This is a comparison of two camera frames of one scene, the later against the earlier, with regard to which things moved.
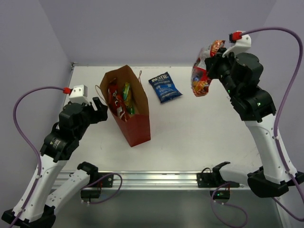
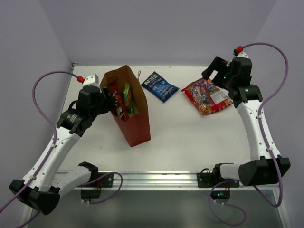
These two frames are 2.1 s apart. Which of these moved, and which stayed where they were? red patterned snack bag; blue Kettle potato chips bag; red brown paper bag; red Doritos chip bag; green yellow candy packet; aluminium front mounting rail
Moved: red patterned snack bag; blue Kettle potato chips bag
Stayed: green yellow candy packet; red brown paper bag; aluminium front mounting rail; red Doritos chip bag
